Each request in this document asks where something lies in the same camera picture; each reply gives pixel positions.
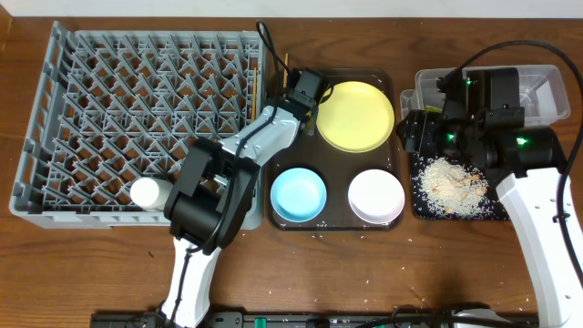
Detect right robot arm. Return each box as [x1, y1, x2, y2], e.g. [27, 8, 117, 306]
[396, 65, 582, 327]

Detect black cable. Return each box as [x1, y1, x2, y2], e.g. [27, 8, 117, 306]
[448, 38, 583, 283]
[168, 19, 292, 328]

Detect white bowl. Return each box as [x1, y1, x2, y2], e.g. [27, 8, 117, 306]
[347, 169, 405, 225]

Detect right black cable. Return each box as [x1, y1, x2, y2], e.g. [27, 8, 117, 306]
[448, 38, 583, 283]

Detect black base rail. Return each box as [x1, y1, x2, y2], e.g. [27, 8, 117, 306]
[89, 306, 538, 328]

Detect dark brown serving tray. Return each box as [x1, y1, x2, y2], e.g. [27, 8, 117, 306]
[265, 67, 403, 232]

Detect yellow plate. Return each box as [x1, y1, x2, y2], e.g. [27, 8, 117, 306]
[316, 81, 394, 153]

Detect black rectangular tray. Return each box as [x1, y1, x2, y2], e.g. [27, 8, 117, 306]
[409, 154, 508, 221]

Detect pile of rice scraps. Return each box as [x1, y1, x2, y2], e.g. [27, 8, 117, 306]
[417, 158, 488, 219]

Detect light blue bowl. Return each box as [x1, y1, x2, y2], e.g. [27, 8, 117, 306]
[270, 168, 327, 223]

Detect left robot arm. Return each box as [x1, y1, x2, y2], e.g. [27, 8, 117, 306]
[156, 68, 332, 327]

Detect clear plastic bin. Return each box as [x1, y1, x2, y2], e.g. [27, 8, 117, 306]
[400, 65, 571, 127]

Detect white cup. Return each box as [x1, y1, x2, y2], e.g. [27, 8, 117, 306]
[130, 177, 173, 211]

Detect left black cable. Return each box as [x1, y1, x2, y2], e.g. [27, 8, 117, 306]
[168, 19, 292, 328]

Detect grey plastic dishwasher rack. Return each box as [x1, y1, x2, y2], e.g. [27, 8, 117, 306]
[9, 23, 267, 229]

